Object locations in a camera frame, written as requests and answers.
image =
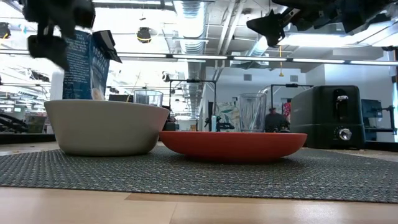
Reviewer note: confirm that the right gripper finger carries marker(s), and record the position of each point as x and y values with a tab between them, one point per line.
269	28

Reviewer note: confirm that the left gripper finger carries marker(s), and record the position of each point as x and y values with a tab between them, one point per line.
49	48

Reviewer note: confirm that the blue cereal box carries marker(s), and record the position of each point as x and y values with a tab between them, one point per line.
81	71

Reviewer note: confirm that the tall clear glass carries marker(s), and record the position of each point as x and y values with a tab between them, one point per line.
252	115

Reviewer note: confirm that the beige ceramic bowl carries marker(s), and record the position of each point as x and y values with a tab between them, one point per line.
102	127

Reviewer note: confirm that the black toaster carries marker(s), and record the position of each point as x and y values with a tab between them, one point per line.
317	121

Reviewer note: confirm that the orange plate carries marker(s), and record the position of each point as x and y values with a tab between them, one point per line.
233	146

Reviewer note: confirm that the grey woven placemat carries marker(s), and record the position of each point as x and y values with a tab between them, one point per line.
199	177

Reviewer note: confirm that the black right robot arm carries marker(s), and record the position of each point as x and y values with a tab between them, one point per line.
367	12

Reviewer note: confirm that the dark monitor on arm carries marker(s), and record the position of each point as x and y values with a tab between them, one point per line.
371	112

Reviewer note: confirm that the white pillar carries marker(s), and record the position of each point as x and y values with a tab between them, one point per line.
56	85

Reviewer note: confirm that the black curved object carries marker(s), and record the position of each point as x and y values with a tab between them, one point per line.
14	123

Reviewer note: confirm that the black ceiling dome fixture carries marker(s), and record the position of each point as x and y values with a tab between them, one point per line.
144	35

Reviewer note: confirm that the floral patterned panel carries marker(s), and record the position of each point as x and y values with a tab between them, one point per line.
228	115

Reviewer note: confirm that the black desk clamp device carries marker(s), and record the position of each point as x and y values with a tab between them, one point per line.
224	125

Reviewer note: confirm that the small light blue bottle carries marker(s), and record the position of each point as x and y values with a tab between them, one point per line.
213	123

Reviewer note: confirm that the short clear glass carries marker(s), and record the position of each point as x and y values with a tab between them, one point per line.
148	98

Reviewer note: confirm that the black metal stand frame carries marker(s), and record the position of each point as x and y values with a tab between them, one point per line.
192	81
292	85

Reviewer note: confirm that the silver ventilation duct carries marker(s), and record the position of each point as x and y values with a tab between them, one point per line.
191	34

